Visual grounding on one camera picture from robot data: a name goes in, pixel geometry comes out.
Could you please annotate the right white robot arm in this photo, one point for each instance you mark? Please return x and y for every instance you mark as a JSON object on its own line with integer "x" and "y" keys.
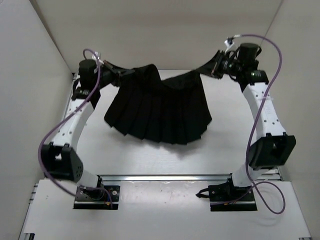
{"x": 273, "y": 144}

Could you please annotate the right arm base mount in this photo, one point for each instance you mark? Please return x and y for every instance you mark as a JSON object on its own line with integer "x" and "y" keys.
{"x": 226, "y": 197}

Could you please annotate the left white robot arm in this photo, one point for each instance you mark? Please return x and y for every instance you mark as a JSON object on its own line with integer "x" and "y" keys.
{"x": 58, "y": 157}

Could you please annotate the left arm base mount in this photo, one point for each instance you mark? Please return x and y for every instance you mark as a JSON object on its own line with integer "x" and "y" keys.
{"x": 105, "y": 198}

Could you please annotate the black pleated skirt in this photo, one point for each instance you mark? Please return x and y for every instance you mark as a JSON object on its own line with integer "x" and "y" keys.
{"x": 173, "y": 110}

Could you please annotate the aluminium front rail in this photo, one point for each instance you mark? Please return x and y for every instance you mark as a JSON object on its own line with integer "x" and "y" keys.
{"x": 167, "y": 178}

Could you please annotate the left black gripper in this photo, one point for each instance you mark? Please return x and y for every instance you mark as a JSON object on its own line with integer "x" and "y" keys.
{"x": 117, "y": 70}

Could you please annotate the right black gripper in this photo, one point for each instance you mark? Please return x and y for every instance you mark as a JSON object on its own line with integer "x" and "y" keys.
{"x": 213, "y": 67}

